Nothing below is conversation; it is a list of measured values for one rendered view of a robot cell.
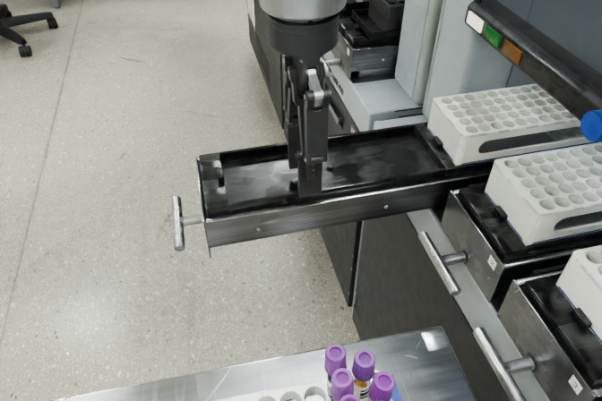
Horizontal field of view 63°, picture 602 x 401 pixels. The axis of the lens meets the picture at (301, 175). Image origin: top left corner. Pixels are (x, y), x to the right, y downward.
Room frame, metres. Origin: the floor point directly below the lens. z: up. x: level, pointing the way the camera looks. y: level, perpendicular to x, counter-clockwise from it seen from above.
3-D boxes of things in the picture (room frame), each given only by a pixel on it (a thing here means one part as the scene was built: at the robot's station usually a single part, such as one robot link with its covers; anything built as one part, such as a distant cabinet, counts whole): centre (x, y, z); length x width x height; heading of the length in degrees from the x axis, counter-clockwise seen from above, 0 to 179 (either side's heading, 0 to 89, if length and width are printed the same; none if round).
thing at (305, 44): (0.50, 0.00, 1.00); 0.08 x 0.07 x 0.09; 14
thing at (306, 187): (0.47, -0.01, 0.85); 0.03 x 0.01 x 0.07; 104
